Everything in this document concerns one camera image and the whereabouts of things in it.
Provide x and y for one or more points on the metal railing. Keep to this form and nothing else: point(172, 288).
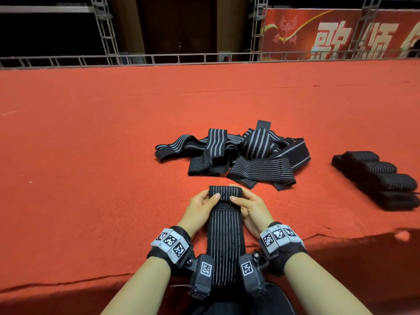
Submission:
point(164, 59)

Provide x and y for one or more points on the red banner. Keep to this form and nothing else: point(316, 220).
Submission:
point(334, 32)

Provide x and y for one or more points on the black wristband with marker tags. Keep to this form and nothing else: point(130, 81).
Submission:
point(282, 240)
point(170, 246)

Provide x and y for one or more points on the person's right hand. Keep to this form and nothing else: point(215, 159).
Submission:
point(254, 212)

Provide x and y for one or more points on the dark brown door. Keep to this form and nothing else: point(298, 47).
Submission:
point(177, 26)

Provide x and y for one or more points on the person's right forearm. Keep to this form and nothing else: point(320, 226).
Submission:
point(325, 285)

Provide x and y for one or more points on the metal truss column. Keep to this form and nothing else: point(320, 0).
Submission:
point(258, 26)
point(365, 26)
point(105, 29)

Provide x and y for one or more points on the black trousers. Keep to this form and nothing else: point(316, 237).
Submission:
point(226, 302)

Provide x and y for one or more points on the person's left hand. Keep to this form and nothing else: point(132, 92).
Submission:
point(197, 213)

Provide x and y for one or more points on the person's left forearm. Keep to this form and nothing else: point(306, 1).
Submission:
point(138, 288)

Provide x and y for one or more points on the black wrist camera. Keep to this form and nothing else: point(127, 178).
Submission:
point(202, 275)
point(251, 273)

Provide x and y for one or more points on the tiered bleacher seats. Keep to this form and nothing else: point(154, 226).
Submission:
point(46, 8)

